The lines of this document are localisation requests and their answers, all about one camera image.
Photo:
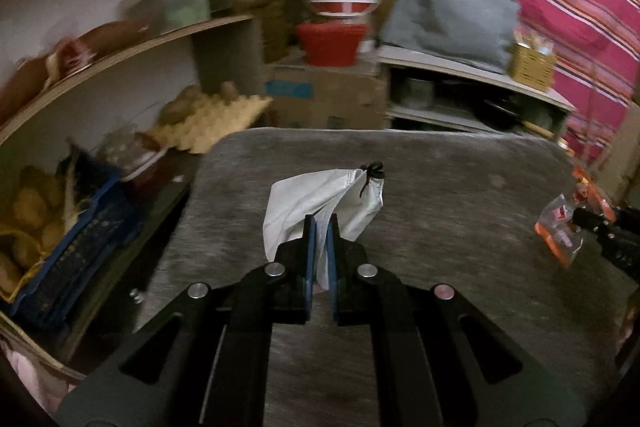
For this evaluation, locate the grey cloth cover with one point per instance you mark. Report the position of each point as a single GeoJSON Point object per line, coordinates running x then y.
{"type": "Point", "coordinates": [450, 17]}

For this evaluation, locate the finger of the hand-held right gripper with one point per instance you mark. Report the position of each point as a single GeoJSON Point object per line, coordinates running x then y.
{"type": "Point", "coordinates": [592, 219]}

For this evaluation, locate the low grey cabinet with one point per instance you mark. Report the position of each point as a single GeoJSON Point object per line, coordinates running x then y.
{"type": "Point", "coordinates": [475, 79]}

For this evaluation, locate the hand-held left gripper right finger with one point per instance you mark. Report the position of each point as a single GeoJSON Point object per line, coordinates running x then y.
{"type": "Point", "coordinates": [331, 247]}

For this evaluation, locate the cardboard egg tray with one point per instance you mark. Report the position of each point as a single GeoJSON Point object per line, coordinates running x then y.
{"type": "Point", "coordinates": [220, 117]}

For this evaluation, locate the white cloth bag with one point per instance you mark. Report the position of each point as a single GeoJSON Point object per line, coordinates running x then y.
{"type": "Point", "coordinates": [300, 197]}

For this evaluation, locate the small potato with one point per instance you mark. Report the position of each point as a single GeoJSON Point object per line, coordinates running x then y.
{"type": "Point", "coordinates": [230, 91]}

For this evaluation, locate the yellow mesh bag of potatoes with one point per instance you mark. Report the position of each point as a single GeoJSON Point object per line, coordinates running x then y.
{"type": "Point", "coordinates": [30, 207]}

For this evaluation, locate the blue plastic crate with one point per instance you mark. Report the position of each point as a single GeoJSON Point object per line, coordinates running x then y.
{"type": "Point", "coordinates": [80, 247]}

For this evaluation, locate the pale pink cloth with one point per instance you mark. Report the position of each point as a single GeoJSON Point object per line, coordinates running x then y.
{"type": "Point", "coordinates": [30, 377]}

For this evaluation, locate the clear orange snack wrapper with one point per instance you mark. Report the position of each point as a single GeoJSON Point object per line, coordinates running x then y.
{"type": "Point", "coordinates": [560, 222]}

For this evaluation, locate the yellow woven basket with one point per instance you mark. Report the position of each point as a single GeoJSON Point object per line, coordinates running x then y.
{"type": "Point", "coordinates": [532, 67]}

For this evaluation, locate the cardboard box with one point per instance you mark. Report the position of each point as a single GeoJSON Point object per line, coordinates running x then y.
{"type": "Point", "coordinates": [335, 99]}

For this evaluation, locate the large potato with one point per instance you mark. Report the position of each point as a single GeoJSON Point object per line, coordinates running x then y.
{"type": "Point", "coordinates": [180, 104]}

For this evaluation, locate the red plastic basket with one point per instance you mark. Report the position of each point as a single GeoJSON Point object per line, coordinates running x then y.
{"type": "Point", "coordinates": [330, 44]}

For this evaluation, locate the brown mesh sack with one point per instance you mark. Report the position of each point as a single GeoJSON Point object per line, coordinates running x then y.
{"type": "Point", "coordinates": [110, 37]}

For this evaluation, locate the clear plastic bag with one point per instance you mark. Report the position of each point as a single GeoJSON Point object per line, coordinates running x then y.
{"type": "Point", "coordinates": [130, 154]}

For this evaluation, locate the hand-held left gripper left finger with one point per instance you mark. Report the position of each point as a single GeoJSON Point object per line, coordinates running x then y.
{"type": "Point", "coordinates": [310, 247]}

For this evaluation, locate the wooden shelf unit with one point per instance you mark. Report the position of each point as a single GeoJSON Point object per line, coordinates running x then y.
{"type": "Point", "coordinates": [150, 52]}

